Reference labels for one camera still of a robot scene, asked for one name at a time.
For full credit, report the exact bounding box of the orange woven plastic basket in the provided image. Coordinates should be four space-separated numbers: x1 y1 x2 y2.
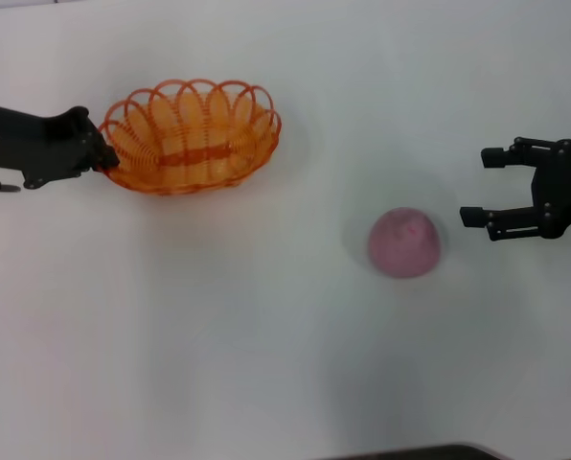
97 79 283 196

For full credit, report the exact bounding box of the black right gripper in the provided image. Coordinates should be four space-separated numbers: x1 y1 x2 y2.
459 136 571 242

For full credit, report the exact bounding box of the pink peach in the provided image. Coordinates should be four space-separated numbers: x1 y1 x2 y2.
367 206 443 280

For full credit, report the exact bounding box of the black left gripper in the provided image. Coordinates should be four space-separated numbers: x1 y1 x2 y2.
0 103 120 191

